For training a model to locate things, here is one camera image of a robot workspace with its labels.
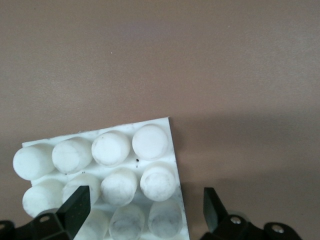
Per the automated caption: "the white studded base plate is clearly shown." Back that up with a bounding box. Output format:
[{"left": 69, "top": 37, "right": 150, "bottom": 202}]
[{"left": 12, "top": 116, "right": 189, "bottom": 240}]

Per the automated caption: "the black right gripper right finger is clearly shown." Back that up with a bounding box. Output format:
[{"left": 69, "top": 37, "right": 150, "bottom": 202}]
[{"left": 202, "top": 186, "right": 262, "bottom": 240}]

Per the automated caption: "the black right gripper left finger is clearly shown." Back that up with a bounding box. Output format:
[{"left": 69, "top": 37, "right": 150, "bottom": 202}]
[{"left": 16, "top": 185, "right": 92, "bottom": 240}]

